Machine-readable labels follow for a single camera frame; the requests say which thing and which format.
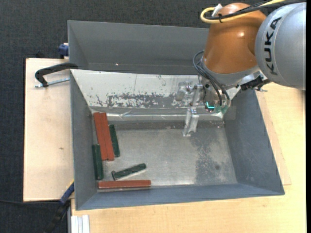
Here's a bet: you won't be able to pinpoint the red-brown flat block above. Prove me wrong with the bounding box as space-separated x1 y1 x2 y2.
93 112 109 161
97 179 152 190
99 112 115 161

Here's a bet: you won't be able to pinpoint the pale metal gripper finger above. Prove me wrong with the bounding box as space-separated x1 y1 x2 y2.
190 110 200 133
182 107 193 137

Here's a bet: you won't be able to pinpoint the grey metal bin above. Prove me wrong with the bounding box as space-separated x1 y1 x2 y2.
67 20 285 211

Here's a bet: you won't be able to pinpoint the black cylinder on white bracket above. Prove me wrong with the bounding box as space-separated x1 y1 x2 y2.
239 74 269 92

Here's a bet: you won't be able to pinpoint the dark green flat block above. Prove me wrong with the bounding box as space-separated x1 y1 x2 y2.
108 124 121 158
111 163 147 181
91 144 104 181

